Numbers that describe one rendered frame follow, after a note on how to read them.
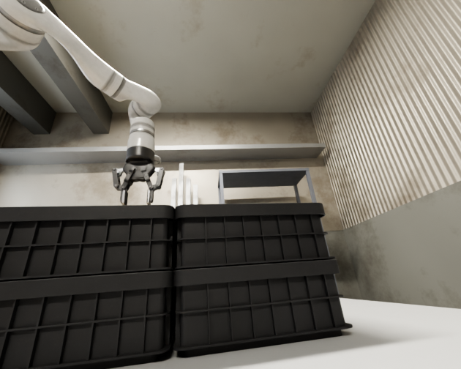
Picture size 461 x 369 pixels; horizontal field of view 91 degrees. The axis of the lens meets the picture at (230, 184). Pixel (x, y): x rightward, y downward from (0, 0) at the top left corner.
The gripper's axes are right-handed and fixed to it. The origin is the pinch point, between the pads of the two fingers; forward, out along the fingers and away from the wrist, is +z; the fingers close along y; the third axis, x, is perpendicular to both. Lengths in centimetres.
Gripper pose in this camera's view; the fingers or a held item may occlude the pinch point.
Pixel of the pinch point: (137, 199)
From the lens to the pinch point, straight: 64.5
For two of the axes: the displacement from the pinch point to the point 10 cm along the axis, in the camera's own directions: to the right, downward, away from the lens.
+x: -1.3, 3.9, 9.1
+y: 9.9, -0.2, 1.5
